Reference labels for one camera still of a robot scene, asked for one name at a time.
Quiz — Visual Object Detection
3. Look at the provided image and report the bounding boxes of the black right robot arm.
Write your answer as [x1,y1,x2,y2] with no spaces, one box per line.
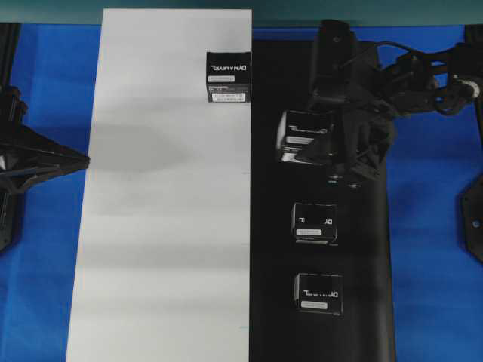
[295,20,482,179]

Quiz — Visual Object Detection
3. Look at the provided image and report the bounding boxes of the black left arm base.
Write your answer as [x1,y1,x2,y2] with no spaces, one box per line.
[0,190,18,252]

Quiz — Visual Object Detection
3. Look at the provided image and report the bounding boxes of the black Dynamixel box middle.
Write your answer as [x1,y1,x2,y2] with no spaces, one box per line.
[291,202,337,246]

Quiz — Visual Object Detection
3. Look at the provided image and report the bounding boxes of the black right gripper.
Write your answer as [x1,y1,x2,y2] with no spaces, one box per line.
[297,103,395,179]

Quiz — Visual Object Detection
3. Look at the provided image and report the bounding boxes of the white base board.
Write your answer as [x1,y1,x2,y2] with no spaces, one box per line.
[66,9,252,361]

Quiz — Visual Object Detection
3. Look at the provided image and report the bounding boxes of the black dynamixel box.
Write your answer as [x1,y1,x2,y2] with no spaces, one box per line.
[294,273,343,315]
[291,202,337,246]
[276,110,338,166]

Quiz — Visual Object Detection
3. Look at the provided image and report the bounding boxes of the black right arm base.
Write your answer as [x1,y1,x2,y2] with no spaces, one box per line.
[460,174,483,262]

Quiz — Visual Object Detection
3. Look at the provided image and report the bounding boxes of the black left frame rail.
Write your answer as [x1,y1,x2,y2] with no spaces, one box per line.
[0,23,21,90]

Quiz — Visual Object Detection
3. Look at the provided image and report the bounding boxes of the black Dynamixel box bottom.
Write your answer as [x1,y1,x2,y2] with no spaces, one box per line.
[294,273,343,315]

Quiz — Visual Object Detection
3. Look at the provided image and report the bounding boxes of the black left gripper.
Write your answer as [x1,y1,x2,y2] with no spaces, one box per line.
[1,86,90,195]

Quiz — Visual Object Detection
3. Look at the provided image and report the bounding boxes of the black Dynamixel box top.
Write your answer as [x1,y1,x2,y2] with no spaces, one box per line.
[276,110,338,166]

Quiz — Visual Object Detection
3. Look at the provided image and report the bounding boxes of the black base board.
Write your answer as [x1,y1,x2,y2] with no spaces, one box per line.
[249,40,396,361]

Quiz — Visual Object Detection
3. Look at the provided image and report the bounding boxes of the black box on white base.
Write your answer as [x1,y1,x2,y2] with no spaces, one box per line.
[205,52,251,103]

